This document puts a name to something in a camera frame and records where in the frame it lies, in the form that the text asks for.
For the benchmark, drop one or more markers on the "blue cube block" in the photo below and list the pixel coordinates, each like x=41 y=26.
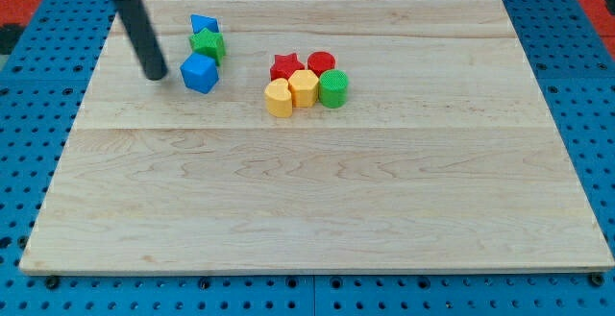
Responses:
x=199 y=73

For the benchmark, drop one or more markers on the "yellow heart block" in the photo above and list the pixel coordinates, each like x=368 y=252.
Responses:
x=278 y=98

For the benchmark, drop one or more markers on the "yellow hexagon block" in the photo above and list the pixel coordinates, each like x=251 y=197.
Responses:
x=304 y=86

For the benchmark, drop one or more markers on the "green cylinder block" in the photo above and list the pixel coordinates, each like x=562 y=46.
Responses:
x=333 y=88

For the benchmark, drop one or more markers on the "red star block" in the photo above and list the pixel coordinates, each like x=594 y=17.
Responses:
x=284 y=66

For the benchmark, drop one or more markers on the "red cylinder block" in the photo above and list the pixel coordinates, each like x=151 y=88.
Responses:
x=320 y=61

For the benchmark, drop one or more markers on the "light wooden board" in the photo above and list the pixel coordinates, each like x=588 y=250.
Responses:
x=445 y=158

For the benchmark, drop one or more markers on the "green star block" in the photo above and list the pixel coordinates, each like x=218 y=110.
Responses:
x=209 y=44

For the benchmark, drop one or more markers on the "blue triangle block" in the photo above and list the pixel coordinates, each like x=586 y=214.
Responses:
x=202 y=22

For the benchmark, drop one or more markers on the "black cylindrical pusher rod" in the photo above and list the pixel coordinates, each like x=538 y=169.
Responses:
x=141 y=34

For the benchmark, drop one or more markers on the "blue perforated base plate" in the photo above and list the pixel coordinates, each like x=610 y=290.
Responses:
x=568 y=43

